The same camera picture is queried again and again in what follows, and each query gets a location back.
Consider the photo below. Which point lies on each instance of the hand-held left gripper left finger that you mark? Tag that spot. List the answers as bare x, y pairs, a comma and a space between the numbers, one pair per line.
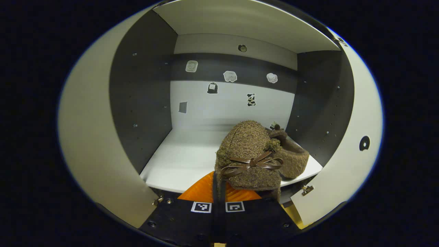
185, 223

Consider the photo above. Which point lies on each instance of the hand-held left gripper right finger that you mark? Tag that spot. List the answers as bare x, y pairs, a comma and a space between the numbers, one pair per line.
253, 223

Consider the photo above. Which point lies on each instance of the brown fuzzy shoe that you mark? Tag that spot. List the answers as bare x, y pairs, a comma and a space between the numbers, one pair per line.
295, 161
247, 151

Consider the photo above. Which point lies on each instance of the white shoe cabinet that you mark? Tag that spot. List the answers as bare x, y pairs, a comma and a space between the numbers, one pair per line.
205, 151

